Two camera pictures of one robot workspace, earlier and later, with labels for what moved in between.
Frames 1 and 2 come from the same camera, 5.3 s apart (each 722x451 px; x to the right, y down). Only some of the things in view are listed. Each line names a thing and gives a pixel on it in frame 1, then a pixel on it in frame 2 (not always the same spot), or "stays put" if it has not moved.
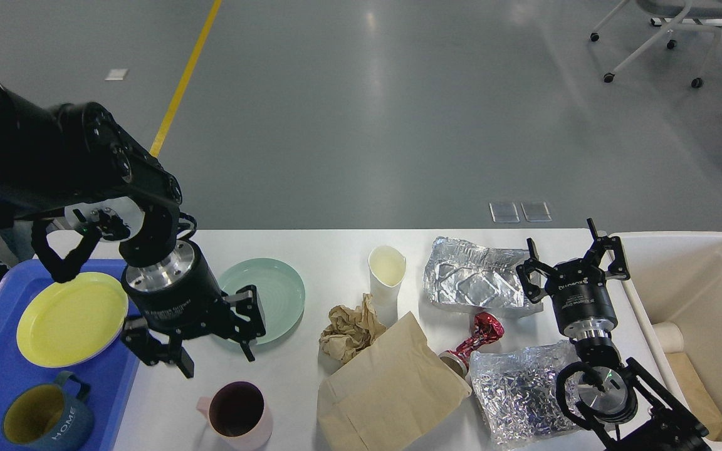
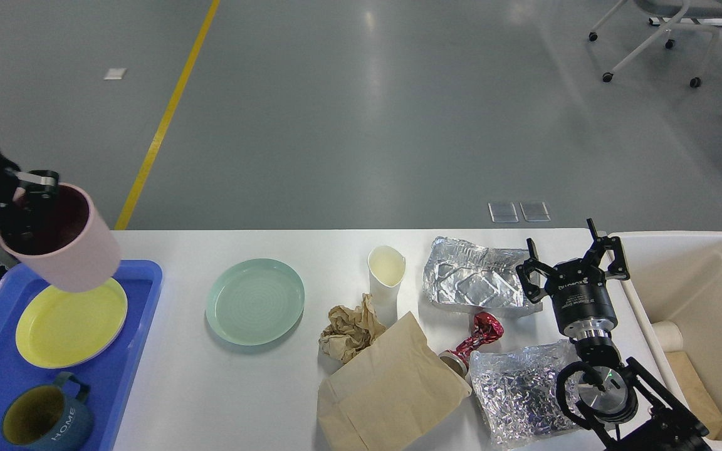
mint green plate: x=280 y=291 stays put
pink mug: x=238 y=415 → x=73 y=252
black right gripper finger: x=618 y=269 stays put
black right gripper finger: x=533 y=292 stays put
